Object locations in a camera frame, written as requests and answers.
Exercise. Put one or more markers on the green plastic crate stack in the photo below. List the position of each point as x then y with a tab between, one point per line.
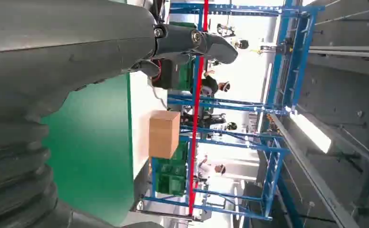
186	75
172	176

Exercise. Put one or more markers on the white table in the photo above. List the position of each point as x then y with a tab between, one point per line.
142	104

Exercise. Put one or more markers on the green table mat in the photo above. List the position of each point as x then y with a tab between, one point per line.
93	148

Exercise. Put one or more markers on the ceiling light fixture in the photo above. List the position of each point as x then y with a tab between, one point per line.
312	132

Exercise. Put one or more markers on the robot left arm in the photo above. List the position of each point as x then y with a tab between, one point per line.
11	170

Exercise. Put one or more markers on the blue metal frame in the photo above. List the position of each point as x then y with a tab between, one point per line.
291	63
271	170

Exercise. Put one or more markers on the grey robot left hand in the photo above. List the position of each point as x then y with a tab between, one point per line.
61	47

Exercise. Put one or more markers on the brown cardboard box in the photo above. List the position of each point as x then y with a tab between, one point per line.
164	135

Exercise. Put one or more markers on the person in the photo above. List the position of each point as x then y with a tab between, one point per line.
242	44
211	85
216	121
208	170

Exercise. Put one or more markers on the red vertical pole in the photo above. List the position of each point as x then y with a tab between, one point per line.
194	126

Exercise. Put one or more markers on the black zip case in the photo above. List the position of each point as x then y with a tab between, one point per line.
168	75

